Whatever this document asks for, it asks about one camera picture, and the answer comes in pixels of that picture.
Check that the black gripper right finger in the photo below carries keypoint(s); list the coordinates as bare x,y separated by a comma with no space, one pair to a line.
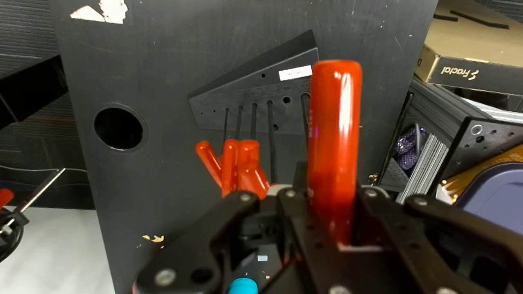
436,245

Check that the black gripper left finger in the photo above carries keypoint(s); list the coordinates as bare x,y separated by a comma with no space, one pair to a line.
190,255

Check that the purple crumpled object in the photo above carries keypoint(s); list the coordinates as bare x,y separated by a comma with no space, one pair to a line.
409,147

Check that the blue storage bin lid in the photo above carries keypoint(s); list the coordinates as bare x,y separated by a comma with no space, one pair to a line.
496,197

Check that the black stand with white label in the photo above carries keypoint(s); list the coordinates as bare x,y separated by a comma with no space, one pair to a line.
256,91

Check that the black gold Fractal box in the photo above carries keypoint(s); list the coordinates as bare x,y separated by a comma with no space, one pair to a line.
475,54

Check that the aluminium frame rail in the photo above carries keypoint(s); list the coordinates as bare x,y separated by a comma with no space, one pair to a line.
418,168

